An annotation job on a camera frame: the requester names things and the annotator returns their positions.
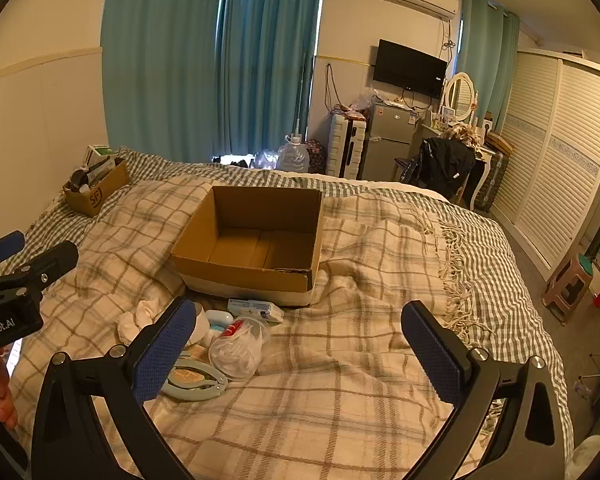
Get small cardboard box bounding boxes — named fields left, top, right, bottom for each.
left=62, top=157, right=131, bottom=218

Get brown suitcase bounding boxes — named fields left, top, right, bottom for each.
left=474, top=132, right=514, bottom=214

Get plastic stool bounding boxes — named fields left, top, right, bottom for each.
left=542, top=254, right=596, bottom=326

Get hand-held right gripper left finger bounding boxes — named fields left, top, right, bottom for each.
left=31, top=297, right=198, bottom=480

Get person's left hand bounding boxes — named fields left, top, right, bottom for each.
left=0, top=350, right=19, bottom=432

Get beige plaid blanket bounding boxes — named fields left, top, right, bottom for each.
left=10, top=175, right=486, bottom=480

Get white louvred wardrobe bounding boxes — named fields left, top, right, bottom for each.
left=490, top=48, right=600, bottom=282

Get large cardboard box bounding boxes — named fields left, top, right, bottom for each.
left=170, top=186, right=324, bottom=308

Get white ribbed suitcase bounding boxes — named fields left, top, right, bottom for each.
left=327, top=112, right=369, bottom=179

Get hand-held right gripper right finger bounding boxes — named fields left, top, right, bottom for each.
left=401, top=301, right=571, bottom=480

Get white roll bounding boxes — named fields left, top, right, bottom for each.
left=186, top=302, right=212, bottom=347

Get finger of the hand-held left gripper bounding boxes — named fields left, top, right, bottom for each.
left=0, top=230, right=27, bottom=281
left=0, top=240, right=80, bottom=306

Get white oval mirror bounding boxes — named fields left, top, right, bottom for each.
left=442, top=72, right=479, bottom=122

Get narrow teal curtain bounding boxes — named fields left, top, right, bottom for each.
left=457, top=0, right=522, bottom=132

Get small tissue packet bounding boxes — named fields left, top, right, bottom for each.
left=227, top=298, right=285, bottom=323

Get light blue clip tool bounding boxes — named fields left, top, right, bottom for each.
left=159, top=354, right=229, bottom=402

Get green and white box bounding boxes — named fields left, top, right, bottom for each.
left=84, top=144, right=119, bottom=171

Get clear plastic bag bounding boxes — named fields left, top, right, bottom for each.
left=253, top=148, right=281, bottom=171

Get grey small fridge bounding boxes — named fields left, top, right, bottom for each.
left=360, top=102, right=424, bottom=181

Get black wall cable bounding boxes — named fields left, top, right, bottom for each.
left=324, top=62, right=342, bottom=112

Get black jacket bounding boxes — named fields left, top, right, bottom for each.
left=409, top=136, right=476, bottom=199

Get wide teal curtain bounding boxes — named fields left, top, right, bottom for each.
left=101, top=0, right=327, bottom=165

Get black wall television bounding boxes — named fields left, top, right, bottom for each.
left=372, top=38, right=449, bottom=100

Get large clear water jug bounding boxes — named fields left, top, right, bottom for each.
left=277, top=132, right=310, bottom=174

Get clear plastic container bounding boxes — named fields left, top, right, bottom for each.
left=208, top=317, right=271, bottom=382

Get floral bag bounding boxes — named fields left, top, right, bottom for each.
left=305, top=139, right=329, bottom=176

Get white socks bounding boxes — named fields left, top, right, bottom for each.
left=118, top=300, right=159, bottom=345

